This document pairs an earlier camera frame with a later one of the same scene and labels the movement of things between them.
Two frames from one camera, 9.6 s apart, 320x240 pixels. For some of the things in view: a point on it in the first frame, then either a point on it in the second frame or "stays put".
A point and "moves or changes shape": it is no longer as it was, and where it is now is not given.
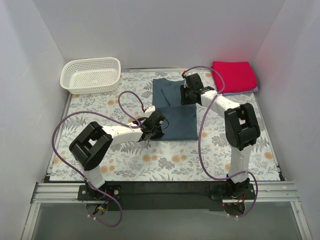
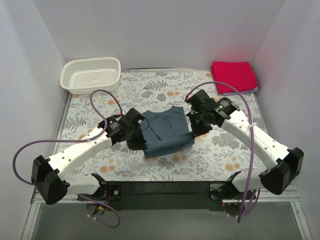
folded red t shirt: [237, 76] stays put
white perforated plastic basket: [90, 75] stays put
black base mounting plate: [208, 196] stays put
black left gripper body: [155, 132] → [137, 140]
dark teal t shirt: [181, 118] moves or changes shape
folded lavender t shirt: [255, 89] stays put
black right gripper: [186, 96] → [196, 125]
